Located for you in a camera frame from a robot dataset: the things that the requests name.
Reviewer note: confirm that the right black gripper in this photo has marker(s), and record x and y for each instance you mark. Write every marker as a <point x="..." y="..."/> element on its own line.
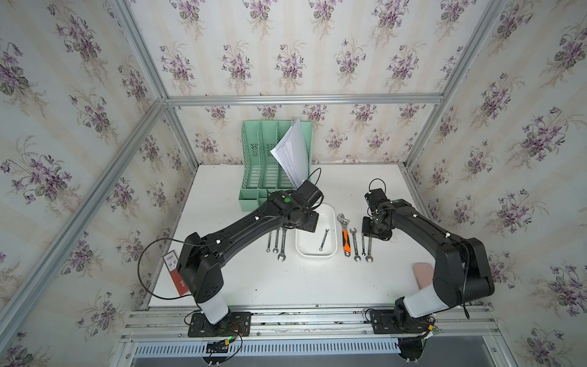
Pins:
<point x="384" y="232"/>

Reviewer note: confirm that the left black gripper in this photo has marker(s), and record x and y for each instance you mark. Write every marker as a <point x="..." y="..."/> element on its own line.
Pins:
<point x="312" y="221"/>

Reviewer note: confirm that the silver wrench pair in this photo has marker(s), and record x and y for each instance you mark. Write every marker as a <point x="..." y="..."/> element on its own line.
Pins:
<point x="369" y="257"/>

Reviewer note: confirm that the white plastic storage box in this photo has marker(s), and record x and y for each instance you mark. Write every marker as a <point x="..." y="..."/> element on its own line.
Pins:
<point x="307" y="243"/>

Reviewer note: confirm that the orange handled adjustable wrench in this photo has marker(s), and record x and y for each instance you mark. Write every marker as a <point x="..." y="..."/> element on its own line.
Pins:
<point x="345" y="235"/>

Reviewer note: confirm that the tiny silver wrench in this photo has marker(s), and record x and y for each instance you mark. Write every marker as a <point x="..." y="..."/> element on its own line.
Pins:
<point x="322" y="244"/>

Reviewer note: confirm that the silver combination wrench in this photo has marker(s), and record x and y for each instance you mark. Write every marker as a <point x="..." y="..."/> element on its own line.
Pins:
<point x="356" y="256"/>

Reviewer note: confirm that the small silver wrench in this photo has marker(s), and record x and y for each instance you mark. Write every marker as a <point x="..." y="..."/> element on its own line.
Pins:
<point x="275" y="248"/>

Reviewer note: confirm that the large silver wrench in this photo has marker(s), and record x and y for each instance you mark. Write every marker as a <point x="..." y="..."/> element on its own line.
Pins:
<point x="281" y="254"/>

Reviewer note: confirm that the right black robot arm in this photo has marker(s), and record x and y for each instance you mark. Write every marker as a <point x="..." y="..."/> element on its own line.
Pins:
<point x="461" y="274"/>

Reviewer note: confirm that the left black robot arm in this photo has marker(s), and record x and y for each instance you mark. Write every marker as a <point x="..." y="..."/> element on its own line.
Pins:
<point x="202" y="258"/>

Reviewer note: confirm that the green file organizer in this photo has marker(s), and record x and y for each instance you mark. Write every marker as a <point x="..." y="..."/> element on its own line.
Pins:
<point x="262" y="174"/>

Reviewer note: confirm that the pink case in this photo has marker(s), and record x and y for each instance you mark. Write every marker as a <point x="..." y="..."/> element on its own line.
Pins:
<point x="424" y="274"/>

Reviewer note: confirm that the white paper stack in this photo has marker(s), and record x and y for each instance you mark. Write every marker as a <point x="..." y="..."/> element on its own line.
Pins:
<point x="291" y="154"/>

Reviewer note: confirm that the red card package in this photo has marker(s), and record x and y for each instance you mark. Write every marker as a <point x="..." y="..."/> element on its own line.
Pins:
<point x="171" y="261"/>

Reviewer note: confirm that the small circuit board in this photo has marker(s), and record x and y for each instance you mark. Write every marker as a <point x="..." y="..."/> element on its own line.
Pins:
<point x="216" y="347"/>

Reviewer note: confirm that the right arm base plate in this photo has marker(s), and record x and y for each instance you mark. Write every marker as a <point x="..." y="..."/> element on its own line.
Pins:
<point x="398" y="322"/>

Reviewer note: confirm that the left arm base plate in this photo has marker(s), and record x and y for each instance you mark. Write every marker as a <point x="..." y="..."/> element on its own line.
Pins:
<point x="233" y="324"/>

